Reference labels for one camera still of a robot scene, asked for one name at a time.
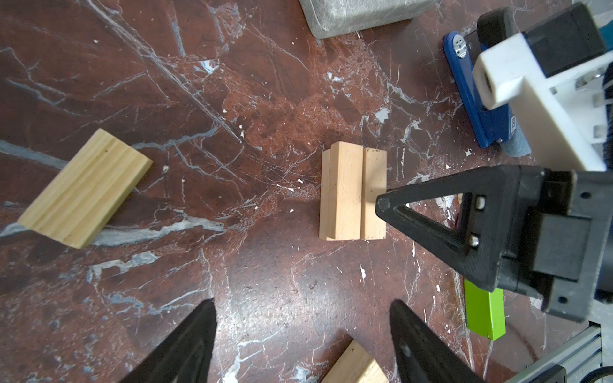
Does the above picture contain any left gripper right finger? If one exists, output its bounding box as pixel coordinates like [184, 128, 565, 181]
[390, 299, 483, 382]

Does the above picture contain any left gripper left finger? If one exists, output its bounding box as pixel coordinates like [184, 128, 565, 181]
[122, 298, 217, 382]

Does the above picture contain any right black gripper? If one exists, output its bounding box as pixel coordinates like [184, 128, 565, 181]
[375, 165, 612, 322]

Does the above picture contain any wood block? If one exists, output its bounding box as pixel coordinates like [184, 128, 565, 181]
[319, 141, 363, 241]
[322, 339, 389, 383]
[18, 129, 153, 249]
[361, 148, 387, 240]

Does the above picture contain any green block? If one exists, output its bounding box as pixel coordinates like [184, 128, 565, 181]
[464, 279, 506, 341]

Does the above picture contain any blue-grey oval case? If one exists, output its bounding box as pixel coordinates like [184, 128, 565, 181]
[501, 128, 532, 157]

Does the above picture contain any blue stapler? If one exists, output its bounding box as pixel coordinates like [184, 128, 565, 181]
[442, 6, 520, 150]

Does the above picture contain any grey stone brick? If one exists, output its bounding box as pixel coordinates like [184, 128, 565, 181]
[299, 0, 439, 39]

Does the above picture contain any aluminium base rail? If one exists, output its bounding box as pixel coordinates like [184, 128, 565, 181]
[509, 322, 605, 383]

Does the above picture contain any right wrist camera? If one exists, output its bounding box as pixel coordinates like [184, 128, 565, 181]
[473, 3, 612, 172]

